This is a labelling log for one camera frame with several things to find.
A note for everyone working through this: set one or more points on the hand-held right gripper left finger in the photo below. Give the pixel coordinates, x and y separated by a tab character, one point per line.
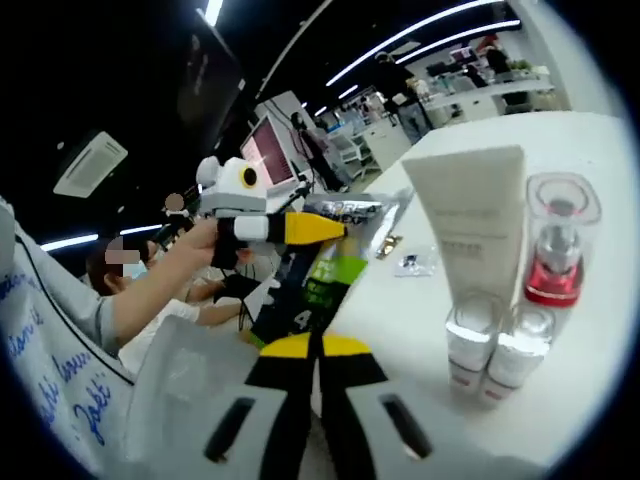
210	440

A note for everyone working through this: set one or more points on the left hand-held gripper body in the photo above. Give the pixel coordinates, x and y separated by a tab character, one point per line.
225	195

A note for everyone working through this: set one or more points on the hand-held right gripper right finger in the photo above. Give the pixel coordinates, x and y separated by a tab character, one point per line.
390	440

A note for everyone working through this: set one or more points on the green and dark mask packet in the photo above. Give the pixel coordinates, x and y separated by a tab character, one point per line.
330	280

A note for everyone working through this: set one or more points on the gold foil skincare sachet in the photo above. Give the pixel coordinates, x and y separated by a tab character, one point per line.
389	246

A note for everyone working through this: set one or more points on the small clear skincare sachet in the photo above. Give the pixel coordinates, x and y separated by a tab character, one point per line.
414	264

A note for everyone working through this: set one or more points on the white skincare tube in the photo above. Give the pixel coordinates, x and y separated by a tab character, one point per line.
475	215

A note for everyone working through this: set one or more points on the red-collared skincare bottle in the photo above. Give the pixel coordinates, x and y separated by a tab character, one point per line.
560	250

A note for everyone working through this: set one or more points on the person's left hand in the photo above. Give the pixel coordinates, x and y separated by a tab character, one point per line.
202	245

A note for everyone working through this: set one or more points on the white computer monitor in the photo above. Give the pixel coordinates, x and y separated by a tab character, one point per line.
270	150

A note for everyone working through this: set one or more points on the white mesh chair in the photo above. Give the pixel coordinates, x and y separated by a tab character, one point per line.
200	360

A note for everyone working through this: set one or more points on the ceiling air conditioner unit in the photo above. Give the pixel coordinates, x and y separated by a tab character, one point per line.
90	162

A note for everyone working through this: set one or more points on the person's printed white shirt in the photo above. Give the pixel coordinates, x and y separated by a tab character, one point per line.
50	350

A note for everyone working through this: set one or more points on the white office counter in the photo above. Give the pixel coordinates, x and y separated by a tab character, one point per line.
475	102

